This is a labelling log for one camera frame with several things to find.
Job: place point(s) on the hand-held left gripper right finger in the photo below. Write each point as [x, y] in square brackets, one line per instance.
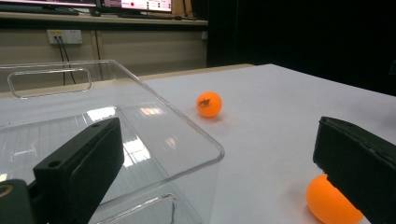
[364, 168]

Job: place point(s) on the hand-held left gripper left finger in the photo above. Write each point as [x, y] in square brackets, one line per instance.
[77, 174]

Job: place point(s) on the orange table tennis ball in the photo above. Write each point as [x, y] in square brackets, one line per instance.
[209, 107]
[327, 202]

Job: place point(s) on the clear plastic box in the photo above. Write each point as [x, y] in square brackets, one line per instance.
[174, 137]

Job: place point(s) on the beige office counter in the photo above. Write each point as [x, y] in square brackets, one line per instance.
[149, 46]

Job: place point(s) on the black curtain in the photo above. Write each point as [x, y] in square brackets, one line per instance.
[295, 31]

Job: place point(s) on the black computer mouse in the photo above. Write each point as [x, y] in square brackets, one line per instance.
[95, 13]

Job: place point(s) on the black keyboard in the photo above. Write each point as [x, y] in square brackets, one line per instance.
[146, 15]
[37, 11]

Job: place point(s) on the computer monitor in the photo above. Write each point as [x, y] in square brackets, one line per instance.
[140, 4]
[46, 2]

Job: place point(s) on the white topped wooden table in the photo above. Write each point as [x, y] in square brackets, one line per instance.
[218, 69]

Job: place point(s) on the wooden door panel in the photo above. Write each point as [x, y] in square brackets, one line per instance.
[182, 7]

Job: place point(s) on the white wall socket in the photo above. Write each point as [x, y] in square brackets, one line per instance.
[71, 36]

